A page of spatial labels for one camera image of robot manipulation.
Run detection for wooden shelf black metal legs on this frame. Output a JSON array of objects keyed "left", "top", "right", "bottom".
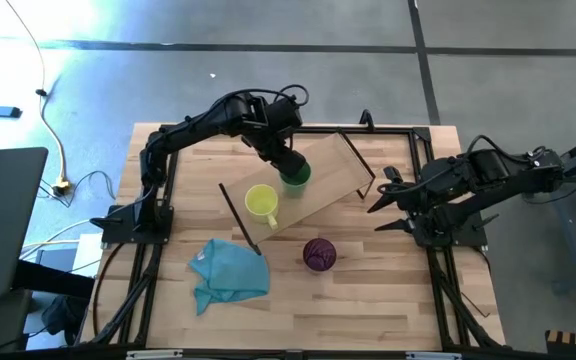
[{"left": 218, "top": 131, "right": 377, "bottom": 257}]

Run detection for purple faceted tumbler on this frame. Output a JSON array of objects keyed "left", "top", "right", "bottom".
[{"left": 302, "top": 237, "right": 338, "bottom": 273}]

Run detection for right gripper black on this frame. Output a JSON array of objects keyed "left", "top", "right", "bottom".
[{"left": 367, "top": 166, "right": 442, "bottom": 246}]

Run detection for striped orange black box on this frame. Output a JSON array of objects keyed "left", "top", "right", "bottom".
[{"left": 544, "top": 329, "right": 576, "bottom": 357}]

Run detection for yellow mug with handle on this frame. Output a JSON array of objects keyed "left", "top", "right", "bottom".
[{"left": 244, "top": 183, "right": 281, "bottom": 232}]

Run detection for yellow floor cable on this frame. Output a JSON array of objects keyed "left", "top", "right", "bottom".
[{"left": 4, "top": 0, "right": 69, "bottom": 184}]

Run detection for grey laptop lid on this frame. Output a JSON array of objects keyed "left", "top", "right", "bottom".
[{"left": 0, "top": 146, "right": 50, "bottom": 301}]

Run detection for black floor cable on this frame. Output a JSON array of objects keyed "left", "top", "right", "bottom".
[{"left": 37, "top": 169, "right": 117, "bottom": 209}]

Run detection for white frame bracket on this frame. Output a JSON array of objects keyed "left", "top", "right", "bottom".
[
  {"left": 126, "top": 349, "right": 185, "bottom": 360},
  {"left": 406, "top": 351, "right": 464, "bottom": 360}
]

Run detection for yellow power plug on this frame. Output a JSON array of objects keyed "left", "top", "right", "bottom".
[{"left": 51, "top": 178, "right": 73, "bottom": 198}]

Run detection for green plastic cup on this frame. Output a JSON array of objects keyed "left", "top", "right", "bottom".
[{"left": 278, "top": 160, "right": 314, "bottom": 199}]

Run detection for black aluminium rig frame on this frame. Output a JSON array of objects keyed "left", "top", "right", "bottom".
[{"left": 80, "top": 123, "right": 507, "bottom": 352}]

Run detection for teal microfibre cloth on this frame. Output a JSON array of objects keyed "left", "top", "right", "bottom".
[{"left": 188, "top": 238, "right": 271, "bottom": 317}]

